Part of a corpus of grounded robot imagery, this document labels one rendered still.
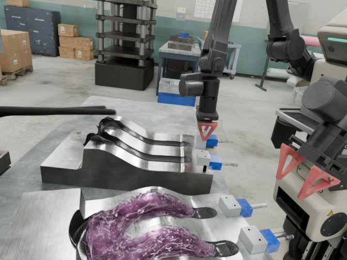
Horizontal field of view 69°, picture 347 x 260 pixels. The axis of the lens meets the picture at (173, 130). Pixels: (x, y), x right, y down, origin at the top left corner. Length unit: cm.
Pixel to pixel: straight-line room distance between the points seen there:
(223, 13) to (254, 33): 655
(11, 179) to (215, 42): 72
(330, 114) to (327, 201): 49
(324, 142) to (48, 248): 53
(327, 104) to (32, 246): 56
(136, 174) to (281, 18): 67
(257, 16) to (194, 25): 161
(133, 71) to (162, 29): 273
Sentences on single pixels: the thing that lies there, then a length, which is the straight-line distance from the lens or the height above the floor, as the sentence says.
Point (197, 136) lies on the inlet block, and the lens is 86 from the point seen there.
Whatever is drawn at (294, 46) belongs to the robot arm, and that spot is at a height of 125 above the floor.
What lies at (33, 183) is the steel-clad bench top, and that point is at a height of 80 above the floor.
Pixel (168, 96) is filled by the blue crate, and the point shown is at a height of 17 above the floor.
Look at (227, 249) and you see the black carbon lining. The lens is 61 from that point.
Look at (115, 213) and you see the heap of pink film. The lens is 58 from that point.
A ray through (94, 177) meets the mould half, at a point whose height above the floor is 84.
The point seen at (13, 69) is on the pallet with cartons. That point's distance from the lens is 527.
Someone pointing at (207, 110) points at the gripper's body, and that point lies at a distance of 82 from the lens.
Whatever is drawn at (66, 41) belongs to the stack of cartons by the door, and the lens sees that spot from 755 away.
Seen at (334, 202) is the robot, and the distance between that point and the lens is 97.
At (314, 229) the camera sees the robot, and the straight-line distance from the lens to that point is 100.
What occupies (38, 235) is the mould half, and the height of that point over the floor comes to 91.
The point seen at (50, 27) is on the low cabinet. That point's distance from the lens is 755.
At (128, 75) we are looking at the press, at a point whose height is 26.
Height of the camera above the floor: 129
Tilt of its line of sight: 24 degrees down
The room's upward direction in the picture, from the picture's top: 7 degrees clockwise
